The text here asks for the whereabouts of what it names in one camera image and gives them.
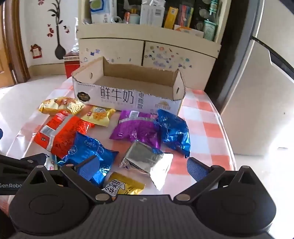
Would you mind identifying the green and white box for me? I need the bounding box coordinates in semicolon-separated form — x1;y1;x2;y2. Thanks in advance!
203;20;218;42

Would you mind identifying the flat orange and white box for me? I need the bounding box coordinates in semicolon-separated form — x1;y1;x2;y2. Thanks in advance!
173;24;205;38

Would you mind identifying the colourful striped box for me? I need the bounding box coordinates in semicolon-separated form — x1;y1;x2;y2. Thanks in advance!
178;3;194;27

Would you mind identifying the blue foil snack packet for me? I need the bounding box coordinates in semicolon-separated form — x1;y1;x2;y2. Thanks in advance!
154;109;191;158
57;132;119;187

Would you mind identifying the orange-red snack packet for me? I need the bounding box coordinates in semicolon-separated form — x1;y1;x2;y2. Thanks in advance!
34;110;96;159

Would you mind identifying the refrigerator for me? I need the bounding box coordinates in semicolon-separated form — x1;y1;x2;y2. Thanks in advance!
205;0;294;159

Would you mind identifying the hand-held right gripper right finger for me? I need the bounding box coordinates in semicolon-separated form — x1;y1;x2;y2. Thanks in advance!
173;157;264;204

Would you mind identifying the purple snack packet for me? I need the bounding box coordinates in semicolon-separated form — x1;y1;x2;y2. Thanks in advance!
109;110;162;149

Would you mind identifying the wooden door frame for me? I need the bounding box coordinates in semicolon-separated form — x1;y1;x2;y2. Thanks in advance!
0;0;31;89

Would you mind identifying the golden bread snack packet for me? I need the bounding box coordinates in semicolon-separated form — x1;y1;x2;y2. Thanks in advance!
38;97;86;116

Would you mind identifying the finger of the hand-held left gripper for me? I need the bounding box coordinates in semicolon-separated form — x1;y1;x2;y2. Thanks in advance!
20;154;49;166

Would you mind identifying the silver foil snack packet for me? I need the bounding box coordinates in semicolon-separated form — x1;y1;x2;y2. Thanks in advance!
119;140;174;191

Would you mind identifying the yellow waffle snack packet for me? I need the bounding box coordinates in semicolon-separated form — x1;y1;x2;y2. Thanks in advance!
102;172;146;196
80;106;116;127

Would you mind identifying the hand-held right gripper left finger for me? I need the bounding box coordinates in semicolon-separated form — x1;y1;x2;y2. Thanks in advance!
29;156;115;204

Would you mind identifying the light blue snack packet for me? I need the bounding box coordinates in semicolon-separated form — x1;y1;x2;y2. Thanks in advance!
44;155;59;171

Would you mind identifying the clear plastic bag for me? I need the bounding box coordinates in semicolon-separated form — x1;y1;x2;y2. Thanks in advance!
69;17;80;56

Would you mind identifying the orange-yellow box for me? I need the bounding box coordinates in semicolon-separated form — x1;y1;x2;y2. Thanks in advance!
163;6;179;29

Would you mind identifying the flower wall decal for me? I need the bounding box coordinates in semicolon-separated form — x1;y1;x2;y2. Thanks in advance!
38;0;70;60

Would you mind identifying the red box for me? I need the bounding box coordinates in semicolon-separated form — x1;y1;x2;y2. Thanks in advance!
63;52;80;79

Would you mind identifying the black refrigerator handle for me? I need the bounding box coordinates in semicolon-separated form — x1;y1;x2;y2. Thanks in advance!
250;36;294;82

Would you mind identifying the red house wall decal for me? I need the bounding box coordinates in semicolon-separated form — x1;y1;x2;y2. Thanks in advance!
30;44;43;59

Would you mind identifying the cardboard box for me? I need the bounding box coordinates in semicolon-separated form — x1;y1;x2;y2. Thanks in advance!
71;56;186;116

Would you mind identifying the white and blue medicine box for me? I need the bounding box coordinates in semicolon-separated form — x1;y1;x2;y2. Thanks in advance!
90;0;118;24

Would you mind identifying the orange checked tablecloth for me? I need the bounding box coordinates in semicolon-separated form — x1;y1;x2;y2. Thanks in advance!
5;76;237;198

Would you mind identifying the beige cabinet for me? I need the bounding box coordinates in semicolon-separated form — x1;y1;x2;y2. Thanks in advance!
76;0;222;69

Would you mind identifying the white and teal open box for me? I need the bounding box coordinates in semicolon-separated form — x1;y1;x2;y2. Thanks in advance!
139;0;166;26

